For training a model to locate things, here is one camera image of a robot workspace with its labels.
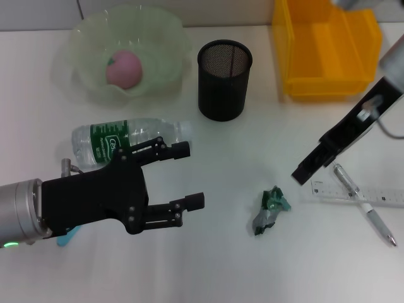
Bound pale green fruit plate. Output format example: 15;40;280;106
52;3;194;109

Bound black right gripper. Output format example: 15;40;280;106
291;76;404;186

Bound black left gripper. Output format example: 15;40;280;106
40;136;206;238

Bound pink toy peach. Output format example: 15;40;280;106
105;49;144;90

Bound green plastic wrapper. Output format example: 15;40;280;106
252;185;292;237

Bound black mesh pen holder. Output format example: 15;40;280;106
197;39;254;122

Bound clear green-label water bottle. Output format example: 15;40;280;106
71;117;193;170

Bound yellow plastic bin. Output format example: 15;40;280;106
271;0;384;102

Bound clear plastic ruler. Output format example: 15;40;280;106
299;179;404;209

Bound blue plastic scissors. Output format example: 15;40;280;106
56;225;81;247

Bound white silver pen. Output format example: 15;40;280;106
331;160;399;248

